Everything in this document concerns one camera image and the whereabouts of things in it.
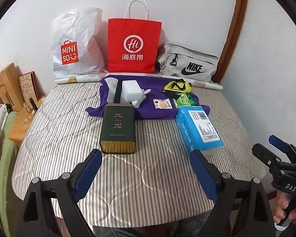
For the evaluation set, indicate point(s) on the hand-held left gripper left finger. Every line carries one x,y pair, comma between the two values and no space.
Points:
87,175

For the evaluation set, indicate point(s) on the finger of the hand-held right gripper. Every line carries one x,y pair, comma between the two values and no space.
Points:
266,155
283,145

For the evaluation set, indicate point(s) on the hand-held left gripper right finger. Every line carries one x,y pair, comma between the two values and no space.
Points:
204,175

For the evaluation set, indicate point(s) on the dark green packet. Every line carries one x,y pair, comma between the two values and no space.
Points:
193,100

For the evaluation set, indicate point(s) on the light green wipes packet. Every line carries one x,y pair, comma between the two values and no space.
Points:
182,101

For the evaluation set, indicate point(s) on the white fruit-print sticker pack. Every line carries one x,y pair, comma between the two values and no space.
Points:
162,103

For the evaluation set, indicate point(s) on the yellow black pouch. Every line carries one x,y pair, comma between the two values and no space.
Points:
185,87

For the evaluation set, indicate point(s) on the white box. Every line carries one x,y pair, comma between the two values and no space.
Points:
133,90

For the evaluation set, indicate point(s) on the person's right hand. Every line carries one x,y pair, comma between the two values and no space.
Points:
281,207

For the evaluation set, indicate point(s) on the blue tissue pack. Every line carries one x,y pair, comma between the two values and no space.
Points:
187,128

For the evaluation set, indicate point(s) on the dark green tea tin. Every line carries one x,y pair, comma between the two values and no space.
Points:
118,133

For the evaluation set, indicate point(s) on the green bed sheet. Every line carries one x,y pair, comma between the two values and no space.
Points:
7,165

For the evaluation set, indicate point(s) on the glass cup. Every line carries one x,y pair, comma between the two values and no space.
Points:
25,121

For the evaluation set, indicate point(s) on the wooden nightstand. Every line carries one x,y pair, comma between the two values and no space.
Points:
17,130

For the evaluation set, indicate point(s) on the rolled printed paper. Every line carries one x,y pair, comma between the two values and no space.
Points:
88,77

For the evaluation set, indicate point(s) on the purple cloth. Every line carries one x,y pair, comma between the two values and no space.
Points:
157,88

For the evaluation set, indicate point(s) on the white black-dotted pillow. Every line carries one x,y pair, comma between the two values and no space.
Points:
0,114

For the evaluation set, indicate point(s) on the decorated notebook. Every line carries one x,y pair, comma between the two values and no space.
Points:
28,86

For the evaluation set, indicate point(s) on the grey waist bag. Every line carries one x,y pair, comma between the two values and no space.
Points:
207,63

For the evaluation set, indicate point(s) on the wooden headboard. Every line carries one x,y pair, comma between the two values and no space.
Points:
5,84

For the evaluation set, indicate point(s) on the white plastic shopping bag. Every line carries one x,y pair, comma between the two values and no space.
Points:
76,34

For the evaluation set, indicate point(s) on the red paper bag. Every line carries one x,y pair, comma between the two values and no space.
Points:
135,29

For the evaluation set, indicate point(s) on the brown wooden door frame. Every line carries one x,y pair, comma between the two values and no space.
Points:
239,17

